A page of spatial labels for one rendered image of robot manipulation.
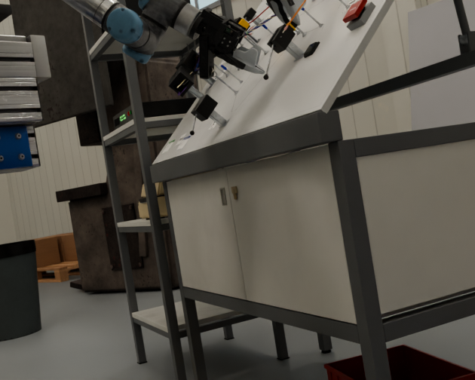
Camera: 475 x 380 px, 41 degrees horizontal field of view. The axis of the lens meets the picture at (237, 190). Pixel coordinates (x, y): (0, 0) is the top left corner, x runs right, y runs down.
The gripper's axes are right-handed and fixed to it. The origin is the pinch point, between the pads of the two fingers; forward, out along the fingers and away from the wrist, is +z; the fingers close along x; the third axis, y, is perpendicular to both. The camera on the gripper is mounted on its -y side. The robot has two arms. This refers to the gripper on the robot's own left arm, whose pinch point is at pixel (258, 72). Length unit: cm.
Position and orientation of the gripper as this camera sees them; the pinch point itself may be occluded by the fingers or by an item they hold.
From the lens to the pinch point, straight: 165.8
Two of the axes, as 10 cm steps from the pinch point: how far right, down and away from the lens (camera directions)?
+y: 4.5, -7.5, -4.8
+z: 8.5, 5.2, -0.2
